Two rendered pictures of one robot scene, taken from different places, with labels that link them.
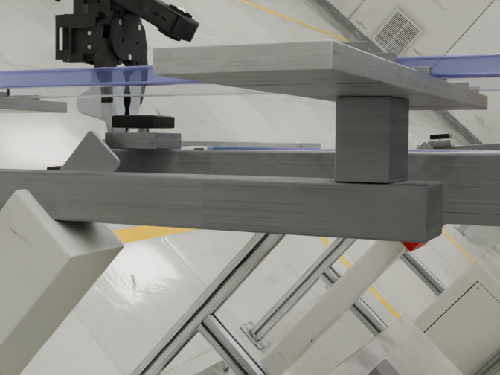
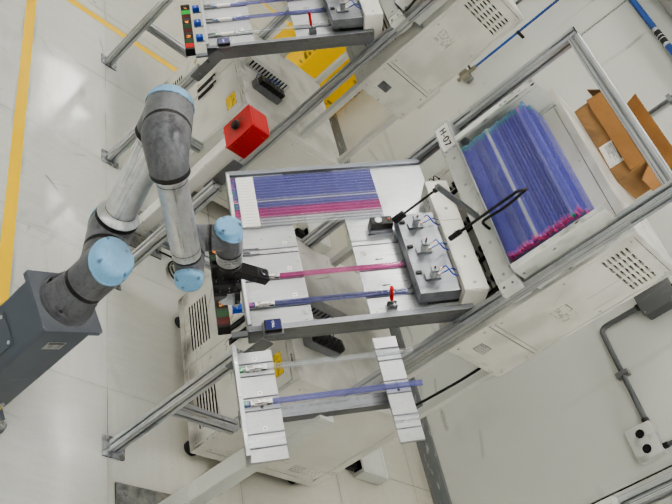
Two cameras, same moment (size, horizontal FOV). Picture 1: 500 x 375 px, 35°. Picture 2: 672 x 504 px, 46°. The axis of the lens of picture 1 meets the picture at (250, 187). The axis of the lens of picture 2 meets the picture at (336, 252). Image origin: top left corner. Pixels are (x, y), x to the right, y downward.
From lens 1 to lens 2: 2.17 m
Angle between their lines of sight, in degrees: 57
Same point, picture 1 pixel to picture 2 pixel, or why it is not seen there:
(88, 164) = (261, 345)
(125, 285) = (50, 188)
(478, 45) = not seen: outside the picture
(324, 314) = (193, 185)
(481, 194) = (378, 324)
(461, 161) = (374, 320)
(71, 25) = (221, 287)
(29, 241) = (323, 422)
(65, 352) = not seen: hidden behind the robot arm
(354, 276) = (209, 167)
